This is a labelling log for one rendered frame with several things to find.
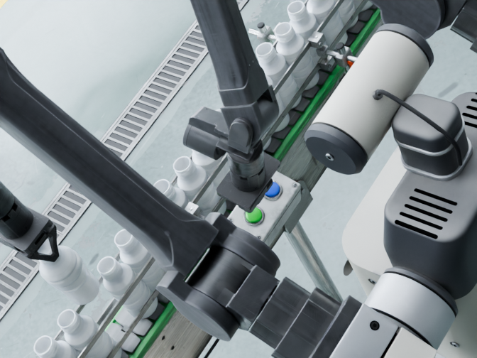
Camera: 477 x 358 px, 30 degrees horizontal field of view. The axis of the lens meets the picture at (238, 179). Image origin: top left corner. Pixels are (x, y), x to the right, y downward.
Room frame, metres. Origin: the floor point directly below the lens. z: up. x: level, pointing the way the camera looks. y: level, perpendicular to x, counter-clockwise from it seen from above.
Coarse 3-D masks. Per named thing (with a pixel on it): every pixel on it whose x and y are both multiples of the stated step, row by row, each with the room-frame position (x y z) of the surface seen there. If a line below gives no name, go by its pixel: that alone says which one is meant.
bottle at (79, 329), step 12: (72, 312) 1.01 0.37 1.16; (60, 324) 1.00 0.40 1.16; (72, 324) 0.98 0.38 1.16; (84, 324) 0.99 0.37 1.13; (96, 324) 1.00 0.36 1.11; (72, 336) 0.98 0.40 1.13; (84, 336) 0.97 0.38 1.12; (108, 336) 0.99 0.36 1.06; (96, 348) 0.97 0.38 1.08; (108, 348) 0.98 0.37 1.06; (120, 348) 0.99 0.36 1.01
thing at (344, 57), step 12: (264, 24) 1.45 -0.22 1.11; (264, 36) 1.44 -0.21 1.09; (312, 36) 1.33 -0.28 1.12; (324, 36) 1.32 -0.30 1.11; (324, 48) 1.31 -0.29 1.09; (336, 48) 1.27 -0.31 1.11; (348, 48) 1.27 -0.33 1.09; (324, 60) 1.32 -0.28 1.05; (336, 60) 1.27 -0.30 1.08; (348, 60) 1.26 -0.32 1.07; (192, 204) 1.11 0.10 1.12
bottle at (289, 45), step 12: (288, 24) 1.35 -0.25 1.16; (276, 36) 1.34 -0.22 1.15; (288, 36) 1.32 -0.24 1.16; (300, 36) 1.34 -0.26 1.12; (276, 48) 1.35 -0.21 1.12; (288, 48) 1.32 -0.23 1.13; (300, 48) 1.32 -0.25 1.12; (288, 60) 1.32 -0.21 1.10; (300, 60) 1.31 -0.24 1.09; (312, 60) 1.33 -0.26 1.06; (300, 72) 1.31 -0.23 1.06; (300, 84) 1.32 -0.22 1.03; (312, 84) 1.31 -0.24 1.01
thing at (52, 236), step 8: (48, 232) 1.01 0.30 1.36; (56, 232) 1.02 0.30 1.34; (0, 240) 1.04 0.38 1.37; (40, 240) 1.00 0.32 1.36; (56, 240) 1.02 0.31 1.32; (16, 248) 1.00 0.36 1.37; (56, 248) 1.02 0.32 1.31; (32, 256) 0.98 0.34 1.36; (40, 256) 1.00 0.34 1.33; (48, 256) 1.01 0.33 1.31; (56, 256) 1.02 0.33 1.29
